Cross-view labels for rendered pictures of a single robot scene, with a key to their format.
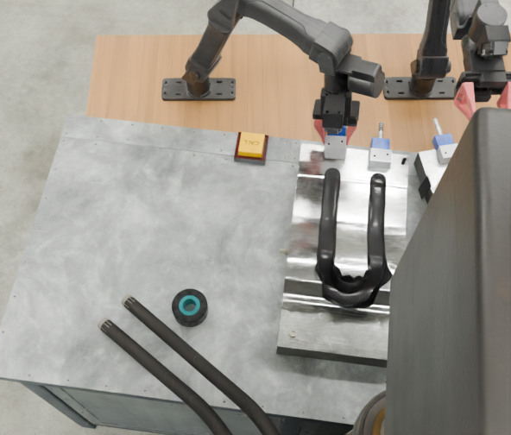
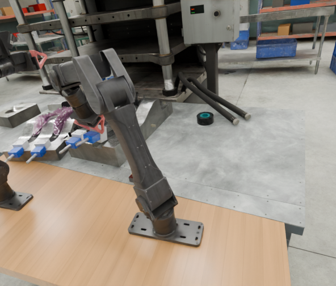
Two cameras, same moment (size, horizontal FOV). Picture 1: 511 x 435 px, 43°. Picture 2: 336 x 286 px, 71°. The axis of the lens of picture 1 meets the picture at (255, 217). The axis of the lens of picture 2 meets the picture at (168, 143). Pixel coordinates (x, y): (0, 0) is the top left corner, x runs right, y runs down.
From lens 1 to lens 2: 1.78 m
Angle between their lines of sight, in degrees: 84
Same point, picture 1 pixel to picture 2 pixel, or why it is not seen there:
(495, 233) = not seen: outside the picture
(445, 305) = not seen: outside the picture
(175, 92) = (188, 226)
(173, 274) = (211, 131)
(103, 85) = (270, 255)
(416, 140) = (45, 171)
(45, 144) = not seen: outside the picture
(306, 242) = (142, 109)
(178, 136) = (194, 192)
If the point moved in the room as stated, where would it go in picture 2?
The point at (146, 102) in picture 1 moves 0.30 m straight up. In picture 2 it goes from (219, 226) to (218, 127)
